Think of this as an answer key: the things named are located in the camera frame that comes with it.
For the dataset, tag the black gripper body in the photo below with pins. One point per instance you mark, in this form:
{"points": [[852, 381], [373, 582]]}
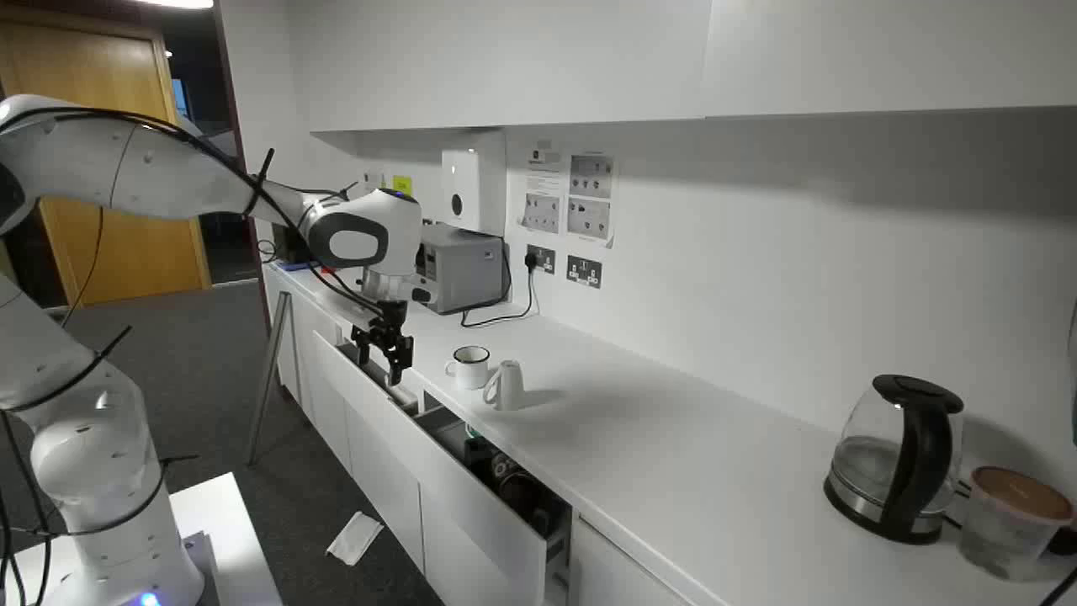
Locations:
{"points": [[387, 319]]}

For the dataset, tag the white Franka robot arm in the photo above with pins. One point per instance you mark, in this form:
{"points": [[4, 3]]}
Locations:
{"points": [[111, 171]]}

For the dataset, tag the white robot base table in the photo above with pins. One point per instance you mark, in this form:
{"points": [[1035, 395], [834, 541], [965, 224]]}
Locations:
{"points": [[229, 541]]}

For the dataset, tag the plain white mug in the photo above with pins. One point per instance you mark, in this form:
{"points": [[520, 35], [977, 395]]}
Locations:
{"points": [[506, 390]]}

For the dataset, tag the white kitchen drawer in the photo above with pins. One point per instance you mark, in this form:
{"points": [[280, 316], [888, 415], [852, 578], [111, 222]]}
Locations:
{"points": [[359, 376], [491, 541]]}

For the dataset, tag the grey microwave oven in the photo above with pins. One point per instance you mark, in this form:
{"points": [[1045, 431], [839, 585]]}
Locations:
{"points": [[465, 271]]}

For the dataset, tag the grey tripod leg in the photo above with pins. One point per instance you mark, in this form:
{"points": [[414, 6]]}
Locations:
{"points": [[268, 381]]}

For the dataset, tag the white base cabinet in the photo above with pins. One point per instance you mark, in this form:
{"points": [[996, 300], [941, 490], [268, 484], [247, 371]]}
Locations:
{"points": [[370, 458]]}

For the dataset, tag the white paper towel dispenser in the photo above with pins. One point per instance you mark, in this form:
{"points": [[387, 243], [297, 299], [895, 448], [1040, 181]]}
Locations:
{"points": [[460, 190]]}

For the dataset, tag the white paper sheet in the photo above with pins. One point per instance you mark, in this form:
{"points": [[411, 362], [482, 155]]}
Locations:
{"points": [[355, 537]]}

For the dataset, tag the white instruction sheet with logo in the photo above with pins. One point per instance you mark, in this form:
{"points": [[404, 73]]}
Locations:
{"points": [[542, 211]]}

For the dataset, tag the wooden door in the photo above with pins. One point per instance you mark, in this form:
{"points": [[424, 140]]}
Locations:
{"points": [[137, 253]]}

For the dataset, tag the ceiling light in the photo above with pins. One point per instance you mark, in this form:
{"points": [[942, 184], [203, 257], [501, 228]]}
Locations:
{"points": [[175, 6]]}

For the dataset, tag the plastic tub with brown lid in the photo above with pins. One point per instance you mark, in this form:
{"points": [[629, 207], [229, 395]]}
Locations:
{"points": [[1011, 522]]}

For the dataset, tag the yellow green wall sign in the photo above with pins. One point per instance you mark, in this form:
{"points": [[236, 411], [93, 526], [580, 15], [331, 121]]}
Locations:
{"points": [[400, 187]]}

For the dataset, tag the steel wall socket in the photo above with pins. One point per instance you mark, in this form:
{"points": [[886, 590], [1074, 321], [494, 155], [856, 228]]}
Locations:
{"points": [[542, 262], [584, 271]]}

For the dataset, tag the wall power sockets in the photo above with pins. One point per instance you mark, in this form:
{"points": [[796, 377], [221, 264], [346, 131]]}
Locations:
{"points": [[591, 196]]}

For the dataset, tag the white upper wall cabinet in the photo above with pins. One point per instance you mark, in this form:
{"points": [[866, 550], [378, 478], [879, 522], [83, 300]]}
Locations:
{"points": [[895, 51], [506, 54]]}

